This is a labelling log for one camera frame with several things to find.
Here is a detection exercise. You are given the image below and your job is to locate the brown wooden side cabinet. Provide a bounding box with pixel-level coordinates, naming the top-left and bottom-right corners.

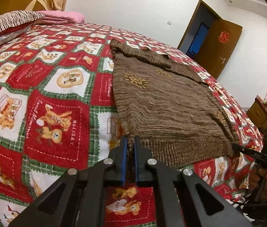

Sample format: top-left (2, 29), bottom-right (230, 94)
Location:
top-left (246, 95), bottom-right (267, 134)

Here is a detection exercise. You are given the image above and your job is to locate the red teddy bear patchwork blanket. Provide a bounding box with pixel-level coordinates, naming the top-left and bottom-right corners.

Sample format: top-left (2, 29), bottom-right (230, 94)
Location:
top-left (0, 23), bottom-right (262, 226)

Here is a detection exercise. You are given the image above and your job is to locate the striped grey pillow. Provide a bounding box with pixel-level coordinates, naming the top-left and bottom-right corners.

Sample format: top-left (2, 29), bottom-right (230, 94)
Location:
top-left (0, 10), bottom-right (45, 46)

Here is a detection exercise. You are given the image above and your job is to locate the brown knitted sweater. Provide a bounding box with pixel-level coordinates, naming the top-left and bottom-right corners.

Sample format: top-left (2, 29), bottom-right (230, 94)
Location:
top-left (110, 39), bottom-right (240, 168)

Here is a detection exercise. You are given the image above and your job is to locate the pink folded blanket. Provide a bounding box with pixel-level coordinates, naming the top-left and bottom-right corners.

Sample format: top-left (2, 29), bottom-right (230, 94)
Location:
top-left (35, 10), bottom-right (85, 25)

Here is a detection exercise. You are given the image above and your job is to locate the brown wooden door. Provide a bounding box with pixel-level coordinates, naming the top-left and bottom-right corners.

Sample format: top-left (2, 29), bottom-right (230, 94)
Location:
top-left (177, 0), bottom-right (243, 79)

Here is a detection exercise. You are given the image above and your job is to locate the person's right hand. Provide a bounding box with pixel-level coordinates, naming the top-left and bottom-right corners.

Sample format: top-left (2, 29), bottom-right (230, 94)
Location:
top-left (248, 165), bottom-right (267, 204)

